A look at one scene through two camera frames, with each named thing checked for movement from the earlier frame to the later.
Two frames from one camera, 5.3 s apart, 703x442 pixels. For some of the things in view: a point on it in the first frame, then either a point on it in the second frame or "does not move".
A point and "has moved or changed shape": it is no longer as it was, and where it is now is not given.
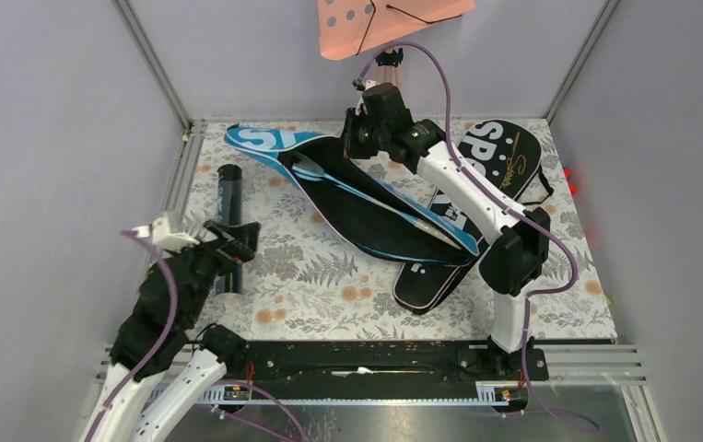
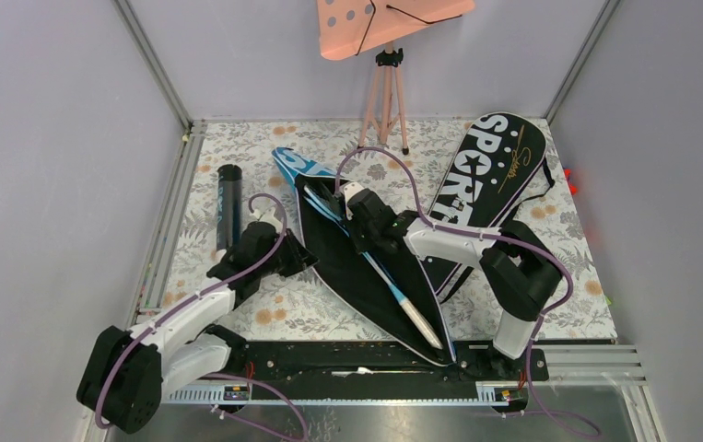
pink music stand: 346,27 does not move
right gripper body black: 362,139 -> 366,235
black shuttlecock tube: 230,211 does not move
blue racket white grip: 311,172 has moved or changed shape
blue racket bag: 354,199 has moved or changed shape
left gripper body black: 228,256 -> 287,261
